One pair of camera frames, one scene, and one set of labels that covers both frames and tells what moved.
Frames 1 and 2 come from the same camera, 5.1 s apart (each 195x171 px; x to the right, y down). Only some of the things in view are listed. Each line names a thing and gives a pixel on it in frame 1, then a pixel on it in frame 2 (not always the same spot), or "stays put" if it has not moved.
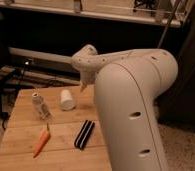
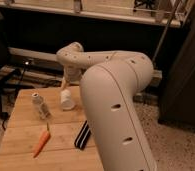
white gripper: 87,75 -> 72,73
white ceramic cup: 67,103 stays put
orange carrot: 45,136 stays put
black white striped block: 84,134 stays put
